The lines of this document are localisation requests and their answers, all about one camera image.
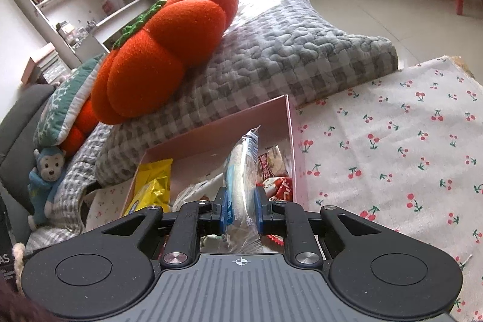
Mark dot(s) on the clear blue white snack packet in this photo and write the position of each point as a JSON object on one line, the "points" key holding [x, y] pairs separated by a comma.
{"points": [[243, 171]]}

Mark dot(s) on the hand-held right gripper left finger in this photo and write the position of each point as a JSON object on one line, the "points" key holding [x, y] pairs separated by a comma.
{"points": [[225, 210]]}

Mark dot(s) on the grey checked quilt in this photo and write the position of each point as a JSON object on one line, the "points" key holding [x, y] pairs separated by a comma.
{"points": [[71, 186]]}

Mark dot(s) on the yellow blue-label snack packet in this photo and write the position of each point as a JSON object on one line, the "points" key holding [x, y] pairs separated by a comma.
{"points": [[151, 199]]}

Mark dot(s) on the grey checked pillow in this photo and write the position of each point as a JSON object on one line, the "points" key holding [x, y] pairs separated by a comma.
{"points": [[264, 61]]}

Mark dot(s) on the plain yellow snack packet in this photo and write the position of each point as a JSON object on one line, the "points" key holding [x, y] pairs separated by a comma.
{"points": [[156, 173]]}

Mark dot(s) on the green snowflake pillow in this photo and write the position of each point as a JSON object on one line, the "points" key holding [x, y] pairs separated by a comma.
{"points": [[64, 107]]}

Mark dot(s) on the stack of books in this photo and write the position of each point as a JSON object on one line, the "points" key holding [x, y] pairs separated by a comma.
{"points": [[41, 61]]}

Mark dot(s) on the dark grey sofa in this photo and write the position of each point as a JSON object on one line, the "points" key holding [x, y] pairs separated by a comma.
{"points": [[19, 141]]}

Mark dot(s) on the large orange pumpkin cushion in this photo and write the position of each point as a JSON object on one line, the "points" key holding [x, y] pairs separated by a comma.
{"points": [[158, 54]]}

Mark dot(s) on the pink cardboard box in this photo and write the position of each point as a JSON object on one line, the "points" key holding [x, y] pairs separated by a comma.
{"points": [[203, 144]]}

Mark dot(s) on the cherry print cloth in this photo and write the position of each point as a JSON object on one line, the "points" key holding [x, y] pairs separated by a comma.
{"points": [[377, 141]]}

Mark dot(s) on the small red white snack packet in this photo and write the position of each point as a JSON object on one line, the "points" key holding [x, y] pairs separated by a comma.
{"points": [[281, 190]]}

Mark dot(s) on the blue monkey plush toy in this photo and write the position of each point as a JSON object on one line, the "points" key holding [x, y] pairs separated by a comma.
{"points": [[47, 171]]}

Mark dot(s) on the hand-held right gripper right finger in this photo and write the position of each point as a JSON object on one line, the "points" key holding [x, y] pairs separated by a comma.
{"points": [[259, 210]]}

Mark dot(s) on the crumpled white red snack packet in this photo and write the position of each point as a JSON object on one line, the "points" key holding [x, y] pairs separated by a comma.
{"points": [[273, 161]]}

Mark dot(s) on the small orange pumpkin cushion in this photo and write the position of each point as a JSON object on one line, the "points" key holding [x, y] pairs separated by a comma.
{"points": [[81, 126]]}

